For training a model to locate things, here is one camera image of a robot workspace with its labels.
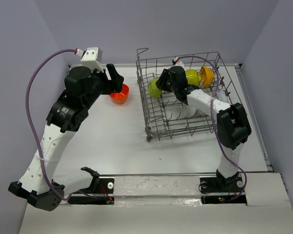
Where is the purple cable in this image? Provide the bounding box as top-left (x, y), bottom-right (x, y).
top-left (25, 48), bottom-right (84, 202)
top-left (173, 55), bottom-right (248, 202)

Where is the metal front rail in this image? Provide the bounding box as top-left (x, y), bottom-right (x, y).
top-left (100, 172), bottom-right (216, 177)

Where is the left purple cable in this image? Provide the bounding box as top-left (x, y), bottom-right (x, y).
top-left (25, 48), bottom-right (84, 202)

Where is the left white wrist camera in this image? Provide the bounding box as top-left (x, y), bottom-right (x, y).
top-left (81, 47), bottom-right (103, 72)

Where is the yellow round bowl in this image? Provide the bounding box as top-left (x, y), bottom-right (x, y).
top-left (200, 66), bottom-right (214, 88)

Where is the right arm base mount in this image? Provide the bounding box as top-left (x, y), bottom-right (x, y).
top-left (198, 171), bottom-right (247, 205)

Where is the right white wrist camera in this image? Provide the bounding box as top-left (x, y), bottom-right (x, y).
top-left (172, 57), bottom-right (185, 69)

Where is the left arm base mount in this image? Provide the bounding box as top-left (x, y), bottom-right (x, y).
top-left (67, 167), bottom-right (115, 205)

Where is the grey wire dish rack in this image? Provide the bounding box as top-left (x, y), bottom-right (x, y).
top-left (136, 48), bottom-right (242, 141)

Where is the orange square bowl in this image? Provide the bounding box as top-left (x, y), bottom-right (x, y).
top-left (109, 84), bottom-right (130, 104)

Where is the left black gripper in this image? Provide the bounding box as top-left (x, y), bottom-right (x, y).
top-left (83, 64), bottom-right (125, 109)

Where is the green round bowl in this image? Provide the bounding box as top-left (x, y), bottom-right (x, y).
top-left (147, 78), bottom-right (162, 98)

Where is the white round bowl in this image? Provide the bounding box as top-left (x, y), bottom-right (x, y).
top-left (215, 91), bottom-right (230, 103)
top-left (183, 103), bottom-right (201, 118)

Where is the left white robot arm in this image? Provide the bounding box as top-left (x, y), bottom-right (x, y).
top-left (8, 64), bottom-right (124, 212)

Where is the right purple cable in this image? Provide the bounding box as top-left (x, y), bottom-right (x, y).
top-left (173, 55), bottom-right (248, 202)

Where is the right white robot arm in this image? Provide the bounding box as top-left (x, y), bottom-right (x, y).
top-left (156, 66), bottom-right (251, 191)

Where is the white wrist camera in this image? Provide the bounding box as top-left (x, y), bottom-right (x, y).
top-left (172, 57), bottom-right (185, 69)
top-left (81, 47), bottom-right (103, 72)

